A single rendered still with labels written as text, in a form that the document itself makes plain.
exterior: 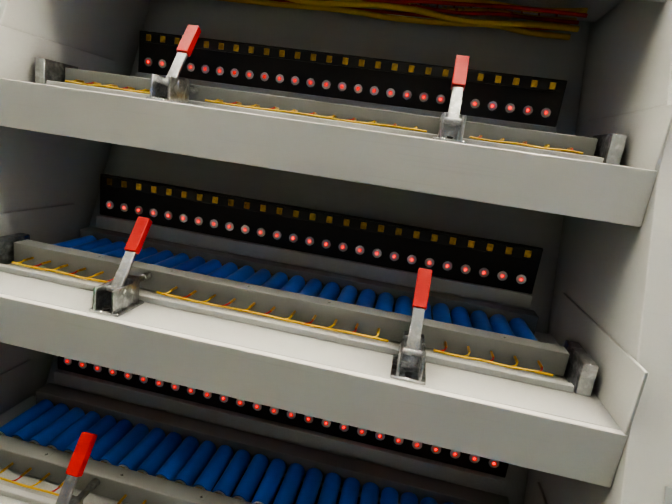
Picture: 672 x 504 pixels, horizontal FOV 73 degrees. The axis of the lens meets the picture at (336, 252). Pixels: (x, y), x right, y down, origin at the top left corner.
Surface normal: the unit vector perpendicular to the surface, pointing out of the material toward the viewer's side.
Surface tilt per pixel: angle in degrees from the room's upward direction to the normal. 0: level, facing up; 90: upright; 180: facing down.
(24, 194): 90
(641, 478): 90
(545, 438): 111
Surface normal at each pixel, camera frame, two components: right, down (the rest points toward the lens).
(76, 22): 0.97, 0.18
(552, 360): -0.18, 0.20
